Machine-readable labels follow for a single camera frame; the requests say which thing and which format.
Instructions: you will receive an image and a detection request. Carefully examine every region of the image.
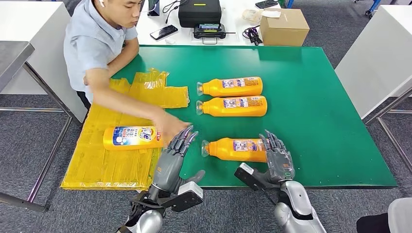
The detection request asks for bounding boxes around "black smartphone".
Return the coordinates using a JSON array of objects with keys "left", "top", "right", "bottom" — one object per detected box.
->
[
  {"left": 255, "top": 0, "right": 279, "bottom": 9},
  {"left": 149, "top": 24, "right": 179, "bottom": 41}
]

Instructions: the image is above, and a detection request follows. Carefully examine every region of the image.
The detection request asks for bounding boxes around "dark standing tablet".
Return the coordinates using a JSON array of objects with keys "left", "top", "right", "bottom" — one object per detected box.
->
[{"left": 147, "top": 0, "right": 161, "bottom": 17}]

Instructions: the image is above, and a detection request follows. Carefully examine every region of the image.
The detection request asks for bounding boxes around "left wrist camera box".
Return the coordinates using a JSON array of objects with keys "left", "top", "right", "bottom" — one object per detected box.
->
[{"left": 141, "top": 181, "right": 205, "bottom": 214}]

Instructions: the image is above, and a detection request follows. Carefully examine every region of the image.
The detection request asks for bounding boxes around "brown cardboard box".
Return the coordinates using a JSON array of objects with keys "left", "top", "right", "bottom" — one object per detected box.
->
[{"left": 259, "top": 8, "right": 310, "bottom": 47}]

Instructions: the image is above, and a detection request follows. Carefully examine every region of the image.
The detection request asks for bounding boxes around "coiled black cable bundle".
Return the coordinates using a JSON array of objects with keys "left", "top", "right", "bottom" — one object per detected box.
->
[{"left": 242, "top": 25, "right": 263, "bottom": 46}]

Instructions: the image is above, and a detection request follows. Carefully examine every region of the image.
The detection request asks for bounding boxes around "grey metal table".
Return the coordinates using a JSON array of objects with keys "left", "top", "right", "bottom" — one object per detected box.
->
[{"left": 0, "top": 41, "right": 35, "bottom": 92}]

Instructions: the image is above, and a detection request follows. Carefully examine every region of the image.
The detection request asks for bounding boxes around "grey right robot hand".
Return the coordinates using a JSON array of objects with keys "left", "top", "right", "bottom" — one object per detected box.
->
[{"left": 244, "top": 129, "right": 296, "bottom": 189}]

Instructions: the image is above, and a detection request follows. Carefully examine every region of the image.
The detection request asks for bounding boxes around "blue cart frame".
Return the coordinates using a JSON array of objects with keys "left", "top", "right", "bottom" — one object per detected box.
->
[{"left": 354, "top": 0, "right": 382, "bottom": 17}]

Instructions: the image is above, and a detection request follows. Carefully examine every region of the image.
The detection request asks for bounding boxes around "black hard case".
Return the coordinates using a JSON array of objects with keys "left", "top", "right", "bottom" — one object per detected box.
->
[{"left": 178, "top": 0, "right": 223, "bottom": 28}]

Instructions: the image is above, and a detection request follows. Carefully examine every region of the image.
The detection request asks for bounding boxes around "steel table frame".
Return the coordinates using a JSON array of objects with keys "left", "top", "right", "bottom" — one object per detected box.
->
[
  {"left": 363, "top": 86, "right": 412, "bottom": 174},
  {"left": 0, "top": 62, "right": 81, "bottom": 214}
]

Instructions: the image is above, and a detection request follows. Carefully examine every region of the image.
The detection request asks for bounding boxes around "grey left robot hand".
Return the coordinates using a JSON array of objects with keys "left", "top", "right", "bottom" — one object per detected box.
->
[{"left": 151, "top": 124, "right": 206, "bottom": 195}]

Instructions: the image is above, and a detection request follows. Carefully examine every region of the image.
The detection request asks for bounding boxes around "orange detergent bottle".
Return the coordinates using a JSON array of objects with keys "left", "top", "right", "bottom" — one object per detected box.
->
[
  {"left": 201, "top": 137, "right": 269, "bottom": 164},
  {"left": 195, "top": 95, "right": 268, "bottom": 117},
  {"left": 103, "top": 125, "right": 165, "bottom": 151},
  {"left": 196, "top": 76, "right": 264, "bottom": 98}
]

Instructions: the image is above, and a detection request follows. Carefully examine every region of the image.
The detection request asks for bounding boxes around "person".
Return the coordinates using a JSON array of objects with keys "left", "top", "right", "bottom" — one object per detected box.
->
[
  {"left": 63, "top": 0, "right": 194, "bottom": 148},
  {"left": 355, "top": 198, "right": 412, "bottom": 233}
]

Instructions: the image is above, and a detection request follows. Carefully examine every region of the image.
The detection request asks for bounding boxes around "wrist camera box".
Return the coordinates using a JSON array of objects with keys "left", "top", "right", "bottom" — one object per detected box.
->
[
  {"left": 141, "top": 181, "right": 205, "bottom": 214},
  {"left": 234, "top": 163, "right": 271, "bottom": 192}
]

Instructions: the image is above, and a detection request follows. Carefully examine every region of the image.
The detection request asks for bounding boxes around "clear plastic bag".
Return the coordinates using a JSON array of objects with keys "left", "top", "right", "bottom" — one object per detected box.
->
[{"left": 242, "top": 8, "right": 263, "bottom": 22}]

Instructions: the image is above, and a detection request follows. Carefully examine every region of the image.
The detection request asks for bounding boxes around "black yellow remote controller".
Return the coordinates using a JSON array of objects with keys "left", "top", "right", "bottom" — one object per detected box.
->
[{"left": 192, "top": 23, "right": 237, "bottom": 45}]

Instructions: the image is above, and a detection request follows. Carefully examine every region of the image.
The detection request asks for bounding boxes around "white table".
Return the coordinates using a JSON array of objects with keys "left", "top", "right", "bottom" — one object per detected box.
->
[
  {"left": 334, "top": 3, "right": 412, "bottom": 119},
  {"left": 0, "top": 1, "right": 87, "bottom": 123},
  {"left": 135, "top": 0, "right": 284, "bottom": 46}
]

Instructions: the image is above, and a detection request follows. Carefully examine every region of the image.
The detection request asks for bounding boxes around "person's right hand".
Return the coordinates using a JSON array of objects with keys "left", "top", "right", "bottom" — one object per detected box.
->
[{"left": 152, "top": 109, "right": 194, "bottom": 148}]

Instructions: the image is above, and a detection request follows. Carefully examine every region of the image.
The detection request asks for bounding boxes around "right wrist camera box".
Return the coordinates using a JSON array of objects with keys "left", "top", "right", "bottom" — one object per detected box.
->
[{"left": 234, "top": 163, "right": 271, "bottom": 192}]

